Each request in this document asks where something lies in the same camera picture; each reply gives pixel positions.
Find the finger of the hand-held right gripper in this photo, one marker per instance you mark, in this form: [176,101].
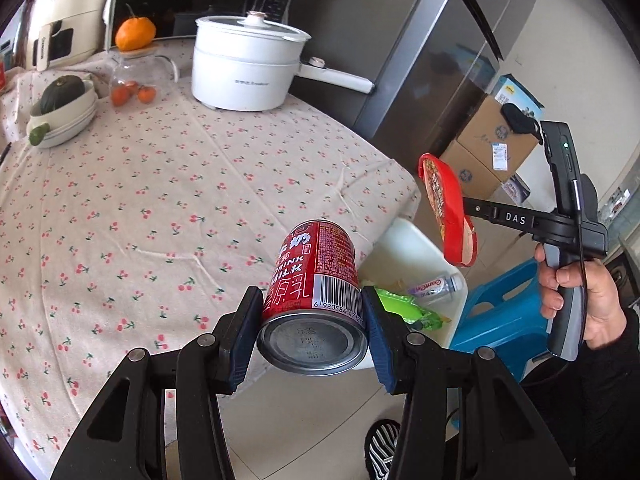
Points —
[500,213]

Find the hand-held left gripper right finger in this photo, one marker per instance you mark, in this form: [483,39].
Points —
[376,340]

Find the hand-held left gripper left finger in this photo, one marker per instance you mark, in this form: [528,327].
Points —
[245,340]

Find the green snack bag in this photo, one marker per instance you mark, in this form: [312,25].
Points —
[400,305]

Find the red snack packet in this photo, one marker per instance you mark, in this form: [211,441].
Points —
[442,200]

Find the clear plastic bottle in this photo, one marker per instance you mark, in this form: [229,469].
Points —
[430,287]

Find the red drink can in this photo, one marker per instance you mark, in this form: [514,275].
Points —
[310,280]

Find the white trash bin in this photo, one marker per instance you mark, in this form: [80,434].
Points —
[405,240]

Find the person's right forearm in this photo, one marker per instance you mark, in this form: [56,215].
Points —
[615,400]

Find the person's right hand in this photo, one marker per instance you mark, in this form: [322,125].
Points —
[607,305]

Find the large cardboard box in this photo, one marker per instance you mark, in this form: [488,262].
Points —
[495,135]
[470,170]

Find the black pouch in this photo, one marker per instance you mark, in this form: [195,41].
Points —
[517,119]

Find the blue plastic stool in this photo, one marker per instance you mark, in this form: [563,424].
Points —
[500,310]

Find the striped slipper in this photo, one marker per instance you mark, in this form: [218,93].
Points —
[380,450]

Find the blue printed box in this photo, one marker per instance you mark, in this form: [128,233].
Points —
[515,89]

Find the cherry print tablecloth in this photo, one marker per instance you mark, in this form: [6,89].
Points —
[150,210]

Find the grey refrigerator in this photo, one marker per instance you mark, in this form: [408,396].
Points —
[425,60]

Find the small orange kumquat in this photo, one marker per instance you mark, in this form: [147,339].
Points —
[146,94]
[121,95]

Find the white electric cooking pot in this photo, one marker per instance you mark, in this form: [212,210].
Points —
[235,75]

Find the white bowl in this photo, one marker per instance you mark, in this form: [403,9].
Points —
[70,122]

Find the glass jar with wooden lid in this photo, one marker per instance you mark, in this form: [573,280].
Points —
[135,72]

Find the small green fruit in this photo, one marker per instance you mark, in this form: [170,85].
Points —
[38,135]

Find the dark green squash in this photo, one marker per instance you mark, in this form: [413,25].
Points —
[62,94]

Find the orange tangerine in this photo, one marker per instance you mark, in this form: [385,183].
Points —
[135,32]

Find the black microwave oven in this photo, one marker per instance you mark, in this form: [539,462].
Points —
[200,0]

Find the cream air fryer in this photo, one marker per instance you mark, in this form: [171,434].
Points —
[65,10]

